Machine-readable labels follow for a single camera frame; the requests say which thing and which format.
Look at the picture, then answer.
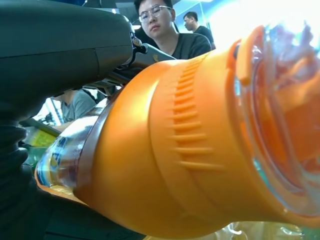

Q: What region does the orange bottle with clear cap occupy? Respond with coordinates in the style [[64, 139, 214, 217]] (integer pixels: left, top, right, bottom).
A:
[[34, 19, 320, 240]]

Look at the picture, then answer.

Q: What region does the person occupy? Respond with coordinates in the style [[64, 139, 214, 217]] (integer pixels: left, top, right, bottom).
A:
[[183, 11, 217, 51], [51, 88, 98, 132], [133, 0, 212, 61]]

